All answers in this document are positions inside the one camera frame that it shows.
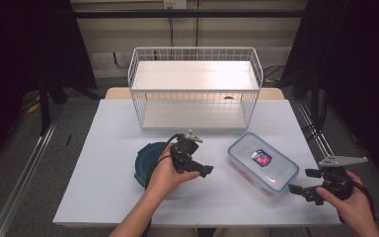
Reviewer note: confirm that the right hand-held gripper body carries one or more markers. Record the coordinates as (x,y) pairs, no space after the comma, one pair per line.
(337,181)

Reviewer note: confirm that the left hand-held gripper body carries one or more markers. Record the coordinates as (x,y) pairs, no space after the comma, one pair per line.
(186,148)

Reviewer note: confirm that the round dark teal container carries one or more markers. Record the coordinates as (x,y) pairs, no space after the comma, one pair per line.
(148,161)

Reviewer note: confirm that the clear rectangular food container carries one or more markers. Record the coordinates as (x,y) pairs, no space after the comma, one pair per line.
(269,171)

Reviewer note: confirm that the person's right hand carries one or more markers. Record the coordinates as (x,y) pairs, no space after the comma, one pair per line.
(355,210)

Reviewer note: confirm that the person's left hand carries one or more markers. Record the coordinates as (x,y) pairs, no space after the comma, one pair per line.
(164,177)

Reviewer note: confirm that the wooden table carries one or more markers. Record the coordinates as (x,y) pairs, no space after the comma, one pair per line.
(118,94)

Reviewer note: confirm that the black curtain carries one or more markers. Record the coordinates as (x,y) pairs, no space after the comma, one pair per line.
(19,49)
(358,65)

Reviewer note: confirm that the black horizontal bar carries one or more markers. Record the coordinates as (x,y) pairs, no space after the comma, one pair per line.
(144,14)

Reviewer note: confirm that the black metal stand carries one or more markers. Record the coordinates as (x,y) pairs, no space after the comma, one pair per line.
(44,108)

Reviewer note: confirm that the metal floor rail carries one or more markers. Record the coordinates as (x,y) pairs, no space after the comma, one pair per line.
(316,131)
(19,187)

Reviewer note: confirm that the white wall outlet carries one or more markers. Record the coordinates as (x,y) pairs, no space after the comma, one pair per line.
(175,3)

